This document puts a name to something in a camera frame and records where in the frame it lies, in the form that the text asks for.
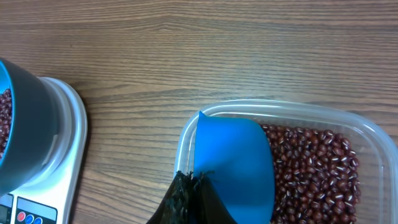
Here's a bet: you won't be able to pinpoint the red adzuki beans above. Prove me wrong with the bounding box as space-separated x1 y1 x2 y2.
261 124 361 224

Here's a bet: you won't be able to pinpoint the white digital kitchen scale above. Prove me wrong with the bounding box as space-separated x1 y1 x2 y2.
1 77 88 224

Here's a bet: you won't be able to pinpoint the red beans in bowl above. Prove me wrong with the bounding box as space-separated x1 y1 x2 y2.
0 88 12 158

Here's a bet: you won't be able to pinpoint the teal blue bowl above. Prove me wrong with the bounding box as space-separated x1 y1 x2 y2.
1 58 58 195

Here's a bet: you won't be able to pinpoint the clear plastic food container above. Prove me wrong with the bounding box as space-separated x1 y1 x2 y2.
173 99 398 224

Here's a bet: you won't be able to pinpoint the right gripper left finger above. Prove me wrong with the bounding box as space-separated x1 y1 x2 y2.
147 171 193 224

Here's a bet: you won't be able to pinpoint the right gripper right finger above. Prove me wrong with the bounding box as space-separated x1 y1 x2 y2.
195 171 237 224

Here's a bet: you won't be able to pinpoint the blue plastic measuring scoop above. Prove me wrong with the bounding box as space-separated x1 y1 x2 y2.
193 113 275 223

